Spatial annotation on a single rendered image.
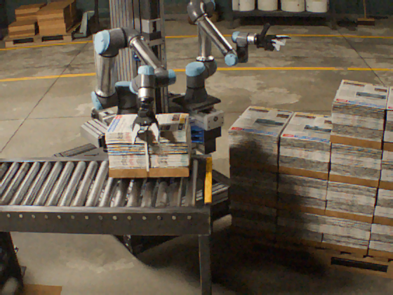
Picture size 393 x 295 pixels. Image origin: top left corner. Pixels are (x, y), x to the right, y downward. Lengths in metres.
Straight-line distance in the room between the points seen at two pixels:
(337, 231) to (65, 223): 1.54
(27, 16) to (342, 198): 7.26
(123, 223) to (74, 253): 1.17
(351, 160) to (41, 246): 2.06
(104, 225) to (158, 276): 0.91
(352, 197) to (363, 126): 0.42
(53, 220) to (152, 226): 0.46
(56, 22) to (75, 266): 5.92
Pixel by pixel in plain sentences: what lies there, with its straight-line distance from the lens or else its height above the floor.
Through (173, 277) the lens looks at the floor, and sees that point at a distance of 3.26.
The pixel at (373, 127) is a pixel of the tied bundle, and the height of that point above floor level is 0.95.
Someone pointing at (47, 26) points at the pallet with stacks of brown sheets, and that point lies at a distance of 8.87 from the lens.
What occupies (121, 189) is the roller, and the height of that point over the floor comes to 0.80.
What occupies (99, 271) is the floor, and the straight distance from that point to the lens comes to 3.36.
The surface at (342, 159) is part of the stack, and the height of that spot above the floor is 0.74.
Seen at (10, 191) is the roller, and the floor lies 0.80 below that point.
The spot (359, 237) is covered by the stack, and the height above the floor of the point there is 0.27.
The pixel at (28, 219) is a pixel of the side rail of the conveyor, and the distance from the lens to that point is 2.53.
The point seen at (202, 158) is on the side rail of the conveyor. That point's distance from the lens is 2.78.
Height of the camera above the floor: 2.06
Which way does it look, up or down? 26 degrees down
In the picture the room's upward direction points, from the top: 3 degrees counter-clockwise
